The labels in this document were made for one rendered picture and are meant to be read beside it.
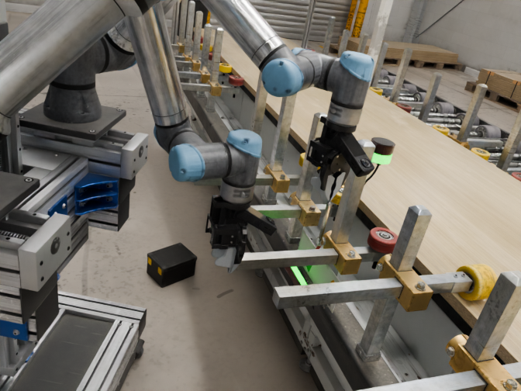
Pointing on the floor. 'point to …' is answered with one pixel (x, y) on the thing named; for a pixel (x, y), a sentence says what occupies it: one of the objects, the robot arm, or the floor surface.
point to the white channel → (379, 30)
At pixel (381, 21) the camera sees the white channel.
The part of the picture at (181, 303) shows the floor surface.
